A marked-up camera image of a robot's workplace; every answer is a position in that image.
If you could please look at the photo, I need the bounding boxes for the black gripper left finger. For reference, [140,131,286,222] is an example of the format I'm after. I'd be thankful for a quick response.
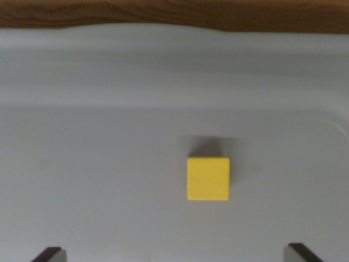
[31,246,67,262]

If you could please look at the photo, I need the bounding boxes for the yellow wooden cube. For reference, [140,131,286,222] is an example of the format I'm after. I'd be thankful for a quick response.
[186,157,230,201]

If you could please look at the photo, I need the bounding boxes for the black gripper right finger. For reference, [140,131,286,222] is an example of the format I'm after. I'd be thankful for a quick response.
[283,242,324,262]

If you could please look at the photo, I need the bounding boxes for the grey plastic bin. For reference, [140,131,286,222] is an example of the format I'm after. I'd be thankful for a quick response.
[0,22,349,262]

